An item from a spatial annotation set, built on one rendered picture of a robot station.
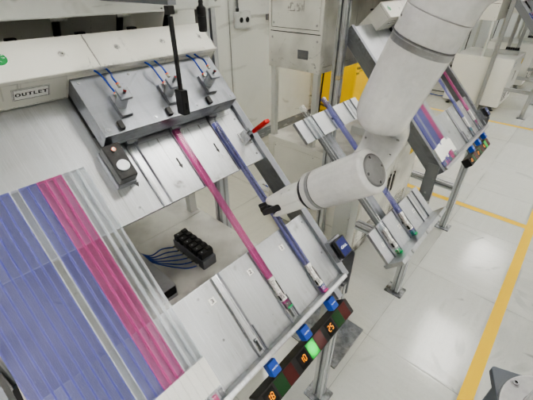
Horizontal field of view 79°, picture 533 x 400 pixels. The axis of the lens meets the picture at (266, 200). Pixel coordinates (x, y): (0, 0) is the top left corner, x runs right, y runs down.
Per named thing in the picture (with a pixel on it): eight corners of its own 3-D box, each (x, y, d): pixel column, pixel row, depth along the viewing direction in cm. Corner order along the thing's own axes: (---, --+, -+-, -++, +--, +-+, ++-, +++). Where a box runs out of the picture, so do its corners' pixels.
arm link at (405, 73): (428, 22, 53) (349, 163, 74) (381, 27, 43) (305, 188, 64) (479, 48, 50) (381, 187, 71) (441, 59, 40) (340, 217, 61)
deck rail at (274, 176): (333, 276, 92) (349, 272, 87) (329, 280, 91) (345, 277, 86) (197, 68, 94) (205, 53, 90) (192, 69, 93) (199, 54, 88)
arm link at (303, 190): (325, 162, 70) (315, 167, 72) (300, 177, 65) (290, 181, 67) (342, 197, 71) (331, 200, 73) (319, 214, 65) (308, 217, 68)
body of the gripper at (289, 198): (320, 166, 72) (288, 179, 81) (291, 183, 66) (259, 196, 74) (335, 196, 73) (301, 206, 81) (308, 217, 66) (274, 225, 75)
